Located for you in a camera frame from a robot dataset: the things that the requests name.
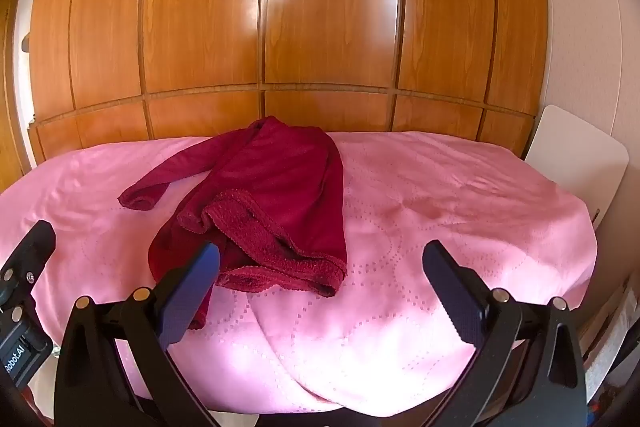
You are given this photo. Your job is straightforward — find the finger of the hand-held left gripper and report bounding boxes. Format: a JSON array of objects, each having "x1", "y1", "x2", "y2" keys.
[{"x1": 0, "y1": 220, "x2": 56, "y2": 323}]

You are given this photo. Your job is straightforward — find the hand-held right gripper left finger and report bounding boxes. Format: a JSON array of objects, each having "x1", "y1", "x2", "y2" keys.
[{"x1": 53, "y1": 241, "x2": 221, "y2": 427}]

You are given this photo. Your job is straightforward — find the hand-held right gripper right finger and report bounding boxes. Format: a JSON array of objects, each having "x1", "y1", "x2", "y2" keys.
[{"x1": 419, "y1": 240, "x2": 590, "y2": 427}]

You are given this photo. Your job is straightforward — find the dark red knit garment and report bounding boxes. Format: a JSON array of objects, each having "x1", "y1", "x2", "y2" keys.
[{"x1": 118, "y1": 116, "x2": 349, "y2": 332}]

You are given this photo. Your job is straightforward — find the pink quilted blanket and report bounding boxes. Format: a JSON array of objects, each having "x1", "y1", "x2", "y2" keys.
[{"x1": 0, "y1": 131, "x2": 600, "y2": 414}]

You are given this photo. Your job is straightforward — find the wooden door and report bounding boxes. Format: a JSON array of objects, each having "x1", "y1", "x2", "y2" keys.
[{"x1": 0, "y1": 0, "x2": 33, "y2": 190}]

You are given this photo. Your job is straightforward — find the stack of papers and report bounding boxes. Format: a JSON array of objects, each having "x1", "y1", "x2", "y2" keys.
[{"x1": 580, "y1": 272, "x2": 637, "y2": 408}]

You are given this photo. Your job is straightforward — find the wooden wardrobe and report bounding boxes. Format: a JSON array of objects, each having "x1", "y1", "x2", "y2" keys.
[{"x1": 27, "y1": 0, "x2": 548, "y2": 168}]

